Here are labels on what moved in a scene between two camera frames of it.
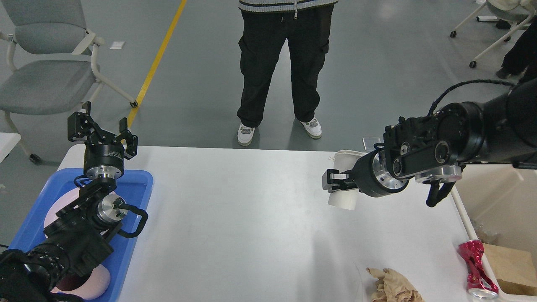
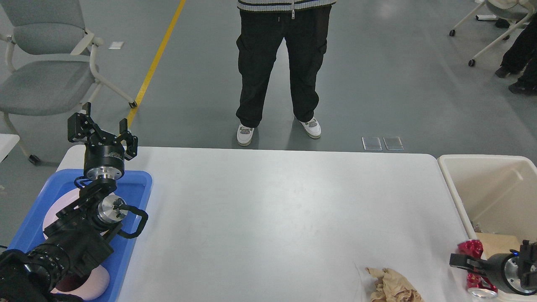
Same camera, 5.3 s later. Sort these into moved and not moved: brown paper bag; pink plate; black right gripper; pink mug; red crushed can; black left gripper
Moved: brown paper bag; black right gripper
Not moved: red crushed can; black left gripper; pink plate; pink mug
